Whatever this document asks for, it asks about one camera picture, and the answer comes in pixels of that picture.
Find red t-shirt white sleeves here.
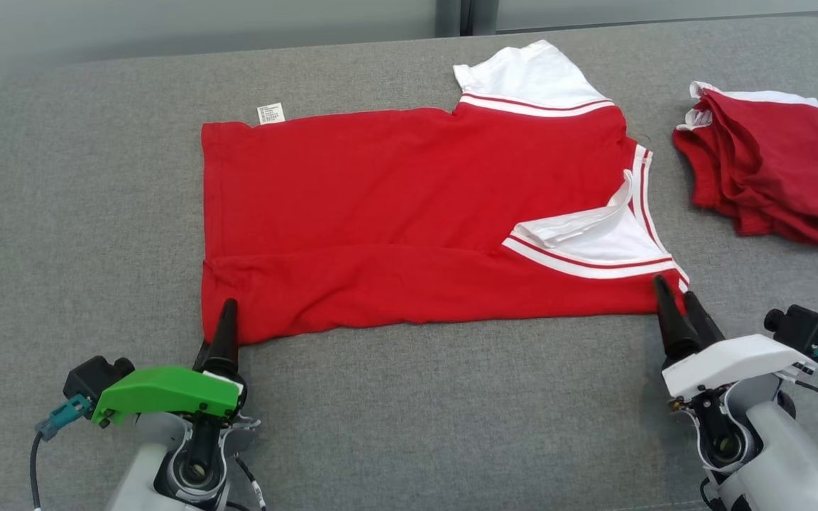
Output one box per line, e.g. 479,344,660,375
200,39,690,346

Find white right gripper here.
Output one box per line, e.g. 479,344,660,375
654,275,818,402

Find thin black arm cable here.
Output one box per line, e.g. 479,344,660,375
234,454,268,511

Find red basketball jersey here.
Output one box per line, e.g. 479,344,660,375
672,80,818,251

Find left camera cable teal connector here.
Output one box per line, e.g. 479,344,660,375
29,394,94,511

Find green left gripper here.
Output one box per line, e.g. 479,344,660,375
91,300,246,428

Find grey metal partition post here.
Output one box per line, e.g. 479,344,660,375
436,0,498,38

